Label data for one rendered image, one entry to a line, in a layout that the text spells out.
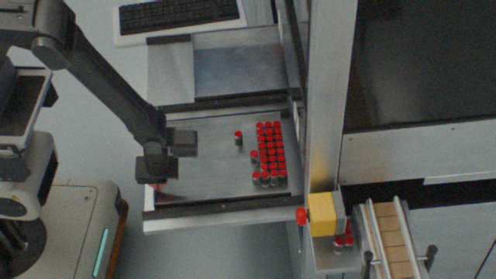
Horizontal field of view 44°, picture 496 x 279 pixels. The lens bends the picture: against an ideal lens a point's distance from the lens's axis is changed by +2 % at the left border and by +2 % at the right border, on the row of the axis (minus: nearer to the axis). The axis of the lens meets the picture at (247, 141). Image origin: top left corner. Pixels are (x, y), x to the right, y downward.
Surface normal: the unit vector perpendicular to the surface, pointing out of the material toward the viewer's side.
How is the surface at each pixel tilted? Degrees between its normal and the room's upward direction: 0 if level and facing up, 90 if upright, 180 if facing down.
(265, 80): 0
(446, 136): 90
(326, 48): 90
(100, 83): 99
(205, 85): 0
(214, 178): 0
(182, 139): 15
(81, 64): 104
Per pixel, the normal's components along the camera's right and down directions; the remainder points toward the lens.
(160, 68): -0.05, -0.61
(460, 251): 0.08, 0.79
